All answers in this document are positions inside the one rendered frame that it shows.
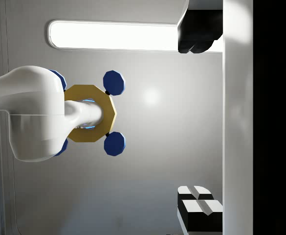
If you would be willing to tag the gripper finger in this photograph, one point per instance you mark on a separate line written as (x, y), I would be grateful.
(201, 29)
(201, 218)

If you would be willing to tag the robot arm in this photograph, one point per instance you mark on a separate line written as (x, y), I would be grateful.
(35, 110)

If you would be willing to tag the drone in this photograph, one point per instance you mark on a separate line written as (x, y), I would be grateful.
(107, 107)

